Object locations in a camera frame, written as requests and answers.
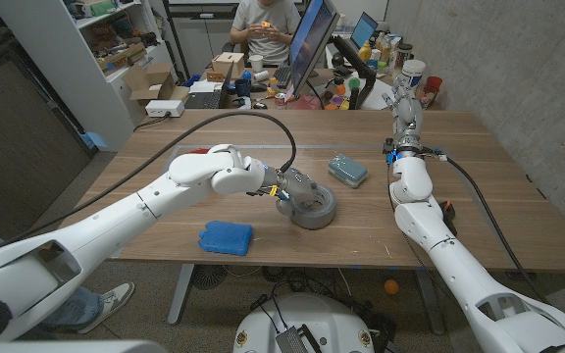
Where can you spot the red bowl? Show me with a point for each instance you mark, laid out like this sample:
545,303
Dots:
199,150

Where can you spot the small closed cardboard box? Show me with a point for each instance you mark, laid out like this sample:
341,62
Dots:
228,64

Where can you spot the white power box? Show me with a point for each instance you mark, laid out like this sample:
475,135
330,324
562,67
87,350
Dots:
165,108

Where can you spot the teal soap box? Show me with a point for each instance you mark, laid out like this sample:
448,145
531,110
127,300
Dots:
347,170

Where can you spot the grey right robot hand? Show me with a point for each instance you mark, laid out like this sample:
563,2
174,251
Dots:
407,117

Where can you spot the seated person grey shirt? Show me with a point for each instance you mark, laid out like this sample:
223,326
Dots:
268,46

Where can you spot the standing person in jeans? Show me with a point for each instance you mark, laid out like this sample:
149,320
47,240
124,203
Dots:
111,301

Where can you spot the white robot chest shell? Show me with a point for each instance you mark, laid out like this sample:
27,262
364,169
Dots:
66,347

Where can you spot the blue ice pack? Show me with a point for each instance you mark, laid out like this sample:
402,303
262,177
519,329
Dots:
226,238

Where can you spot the yellow bottle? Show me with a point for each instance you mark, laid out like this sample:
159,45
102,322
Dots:
365,51

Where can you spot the green ball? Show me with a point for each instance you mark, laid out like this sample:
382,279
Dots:
354,83

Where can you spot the white paper cup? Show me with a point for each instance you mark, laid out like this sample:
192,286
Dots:
256,63

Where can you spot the grey table leg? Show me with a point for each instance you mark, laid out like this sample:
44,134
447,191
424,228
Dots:
180,294
429,304

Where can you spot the tilted computer monitor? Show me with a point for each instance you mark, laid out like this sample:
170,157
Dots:
312,39

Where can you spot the white shelf unit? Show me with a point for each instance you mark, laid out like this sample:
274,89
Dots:
62,59

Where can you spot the black laptop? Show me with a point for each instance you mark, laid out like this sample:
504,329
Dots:
206,99

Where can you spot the dark blue mug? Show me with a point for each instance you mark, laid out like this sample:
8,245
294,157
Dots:
242,87

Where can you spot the open laptop blue screen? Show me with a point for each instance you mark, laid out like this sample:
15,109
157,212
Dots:
363,29

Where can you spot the orange ball on floor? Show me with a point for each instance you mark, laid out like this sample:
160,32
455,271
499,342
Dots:
391,287

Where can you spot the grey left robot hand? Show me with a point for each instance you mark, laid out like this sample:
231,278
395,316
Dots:
297,186

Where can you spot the black keyboard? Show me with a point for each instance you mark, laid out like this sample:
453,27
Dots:
282,76

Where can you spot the black orange clamp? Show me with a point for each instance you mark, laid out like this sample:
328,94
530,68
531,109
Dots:
449,211

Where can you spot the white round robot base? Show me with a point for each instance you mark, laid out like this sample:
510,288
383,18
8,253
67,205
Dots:
307,314

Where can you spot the grey duct tape roll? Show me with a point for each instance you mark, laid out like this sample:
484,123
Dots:
319,219

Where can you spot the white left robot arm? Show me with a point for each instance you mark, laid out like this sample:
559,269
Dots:
116,220

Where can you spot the soda can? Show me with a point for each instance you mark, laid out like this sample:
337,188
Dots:
280,100

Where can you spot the white labelled canister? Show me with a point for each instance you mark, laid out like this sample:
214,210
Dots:
417,66

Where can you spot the open cardboard box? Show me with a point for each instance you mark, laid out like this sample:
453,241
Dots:
152,85

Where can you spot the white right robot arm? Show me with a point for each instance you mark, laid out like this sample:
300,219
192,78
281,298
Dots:
420,220

